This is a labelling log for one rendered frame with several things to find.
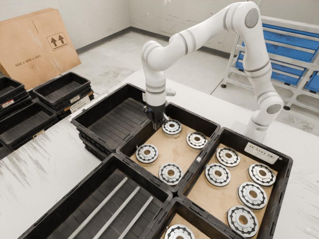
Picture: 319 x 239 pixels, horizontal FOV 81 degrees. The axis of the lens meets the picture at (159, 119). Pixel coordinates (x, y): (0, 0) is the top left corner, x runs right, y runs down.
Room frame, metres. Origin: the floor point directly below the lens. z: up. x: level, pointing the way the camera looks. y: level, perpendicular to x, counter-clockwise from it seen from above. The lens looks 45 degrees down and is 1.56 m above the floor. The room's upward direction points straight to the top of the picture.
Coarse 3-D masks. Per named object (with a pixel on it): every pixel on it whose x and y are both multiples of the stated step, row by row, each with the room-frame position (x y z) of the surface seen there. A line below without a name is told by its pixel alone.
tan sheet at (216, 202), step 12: (240, 156) 0.49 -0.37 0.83; (240, 168) 0.42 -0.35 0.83; (204, 180) 0.37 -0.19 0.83; (240, 180) 0.37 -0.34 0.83; (192, 192) 0.32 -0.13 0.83; (204, 192) 0.32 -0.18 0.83; (216, 192) 0.32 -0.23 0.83; (228, 192) 0.32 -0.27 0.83; (204, 204) 0.27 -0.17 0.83; (216, 204) 0.27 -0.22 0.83; (228, 204) 0.27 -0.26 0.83; (216, 216) 0.23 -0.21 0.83
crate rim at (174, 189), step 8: (168, 104) 0.74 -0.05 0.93; (176, 104) 0.74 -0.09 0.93; (192, 112) 0.68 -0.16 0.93; (208, 120) 0.62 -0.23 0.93; (216, 128) 0.57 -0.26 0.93; (208, 144) 0.48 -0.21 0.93; (120, 152) 0.44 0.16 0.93; (200, 152) 0.44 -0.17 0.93; (128, 160) 0.40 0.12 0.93; (144, 168) 0.37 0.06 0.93; (192, 168) 0.37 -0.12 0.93; (152, 176) 0.33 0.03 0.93; (184, 176) 0.34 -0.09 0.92; (168, 184) 0.30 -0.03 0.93; (176, 192) 0.28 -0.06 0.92
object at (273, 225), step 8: (224, 128) 0.57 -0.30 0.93; (216, 136) 0.52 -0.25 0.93; (240, 136) 0.52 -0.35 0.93; (256, 144) 0.48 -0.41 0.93; (208, 152) 0.44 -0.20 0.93; (280, 152) 0.44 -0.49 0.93; (288, 168) 0.37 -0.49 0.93; (192, 176) 0.33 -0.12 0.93; (288, 176) 0.33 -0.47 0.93; (184, 184) 0.30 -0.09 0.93; (280, 192) 0.28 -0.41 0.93; (184, 200) 0.25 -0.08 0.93; (280, 200) 0.25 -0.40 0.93; (200, 208) 0.22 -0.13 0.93; (280, 208) 0.22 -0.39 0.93; (208, 216) 0.20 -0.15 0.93; (272, 216) 0.20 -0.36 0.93; (224, 224) 0.18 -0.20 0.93; (272, 224) 0.18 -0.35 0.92; (232, 232) 0.15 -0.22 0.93; (272, 232) 0.15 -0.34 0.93
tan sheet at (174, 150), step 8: (160, 128) 0.66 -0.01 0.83; (184, 128) 0.66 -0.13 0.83; (152, 136) 0.61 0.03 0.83; (160, 136) 0.61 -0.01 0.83; (184, 136) 0.61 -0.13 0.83; (152, 144) 0.56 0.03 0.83; (160, 144) 0.56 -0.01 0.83; (168, 144) 0.56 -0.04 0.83; (176, 144) 0.56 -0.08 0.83; (184, 144) 0.56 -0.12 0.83; (160, 152) 0.51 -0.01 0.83; (168, 152) 0.51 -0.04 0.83; (176, 152) 0.51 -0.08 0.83; (184, 152) 0.51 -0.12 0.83; (192, 152) 0.51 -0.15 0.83; (136, 160) 0.47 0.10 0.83; (160, 160) 0.47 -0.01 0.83; (168, 160) 0.47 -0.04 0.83; (176, 160) 0.47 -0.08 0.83; (184, 160) 0.47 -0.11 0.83; (192, 160) 0.47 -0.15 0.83; (152, 168) 0.42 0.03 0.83; (184, 168) 0.42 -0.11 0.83
